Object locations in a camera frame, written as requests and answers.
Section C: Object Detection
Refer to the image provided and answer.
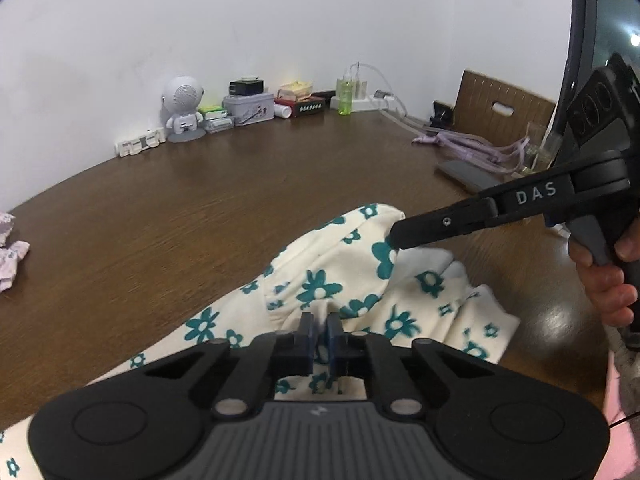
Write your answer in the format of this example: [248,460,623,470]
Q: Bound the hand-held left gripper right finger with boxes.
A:
[325,312,501,421]

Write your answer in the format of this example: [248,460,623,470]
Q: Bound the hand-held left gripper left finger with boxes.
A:
[142,311,317,421]

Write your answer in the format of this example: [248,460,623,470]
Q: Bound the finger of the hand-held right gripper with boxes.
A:
[389,170,576,251]

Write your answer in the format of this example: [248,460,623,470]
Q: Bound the cream green floral dress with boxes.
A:
[0,203,521,480]

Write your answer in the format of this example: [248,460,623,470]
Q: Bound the person's right hand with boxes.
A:
[569,217,640,333]

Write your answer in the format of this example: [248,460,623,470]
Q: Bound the grey flat stand base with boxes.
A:
[435,159,496,193]

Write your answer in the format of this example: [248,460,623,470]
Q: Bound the small black device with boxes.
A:
[431,101,455,128]

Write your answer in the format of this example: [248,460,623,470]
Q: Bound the wooden chair back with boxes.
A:
[452,69,558,148]

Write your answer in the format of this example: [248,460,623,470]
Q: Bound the white power strip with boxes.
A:
[330,91,396,113]

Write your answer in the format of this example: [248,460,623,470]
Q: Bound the green liquid bottle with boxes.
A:
[336,76,355,115]

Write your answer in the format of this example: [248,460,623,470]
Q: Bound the dark computer monitor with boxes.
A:
[550,0,640,166]

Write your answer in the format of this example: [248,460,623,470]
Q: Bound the grey tin box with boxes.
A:
[222,92,276,125]

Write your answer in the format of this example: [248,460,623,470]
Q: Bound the green white small packs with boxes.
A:
[197,105,235,135]

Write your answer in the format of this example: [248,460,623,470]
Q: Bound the black charger adapter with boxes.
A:
[230,77,265,96]

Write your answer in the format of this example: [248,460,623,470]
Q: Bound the white astronaut speaker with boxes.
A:
[161,75,207,143]

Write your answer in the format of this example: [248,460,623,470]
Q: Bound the pink floral garment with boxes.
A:
[0,211,31,293]

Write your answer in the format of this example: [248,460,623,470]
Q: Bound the purple cables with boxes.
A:
[411,127,531,176]

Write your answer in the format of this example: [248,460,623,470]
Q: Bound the white charging cable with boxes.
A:
[347,61,408,116]

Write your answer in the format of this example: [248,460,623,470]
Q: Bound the white cable clip holder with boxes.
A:
[115,129,167,158]

